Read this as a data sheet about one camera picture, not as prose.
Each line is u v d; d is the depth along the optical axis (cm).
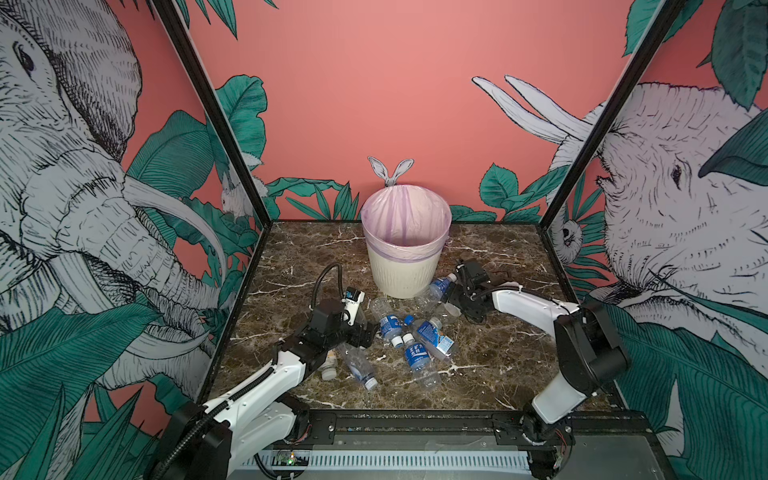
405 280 98
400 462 70
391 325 86
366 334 75
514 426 74
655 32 72
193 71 78
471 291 69
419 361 82
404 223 101
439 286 95
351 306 74
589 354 46
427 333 85
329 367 80
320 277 106
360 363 84
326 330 64
